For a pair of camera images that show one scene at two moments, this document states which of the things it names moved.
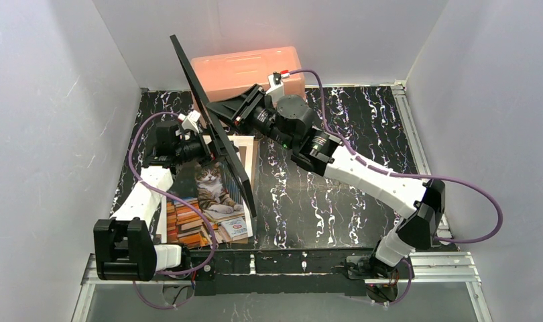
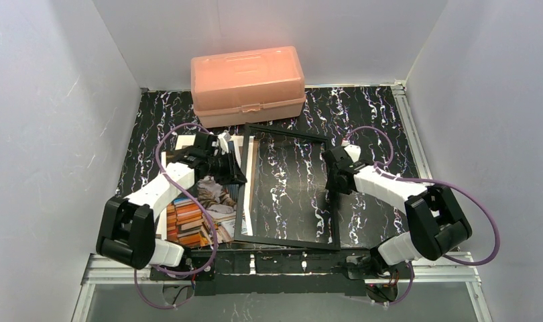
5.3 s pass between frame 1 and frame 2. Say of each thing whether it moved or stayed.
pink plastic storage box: stayed
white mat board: stayed
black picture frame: moved
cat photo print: stayed
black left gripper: moved
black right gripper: moved
